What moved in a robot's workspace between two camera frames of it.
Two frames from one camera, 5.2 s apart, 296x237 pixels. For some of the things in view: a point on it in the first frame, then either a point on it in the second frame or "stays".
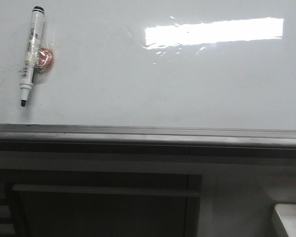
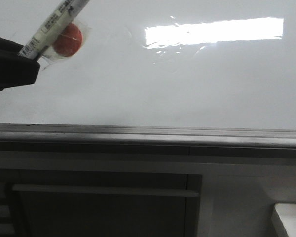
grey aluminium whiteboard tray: [95, 141] stays
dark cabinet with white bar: [36, 203] stays
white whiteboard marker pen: [31, 53] → [50, 27]
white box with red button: [289, 219] stays
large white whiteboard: [191, 63] stays
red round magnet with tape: [44, 58] → [69, 45]
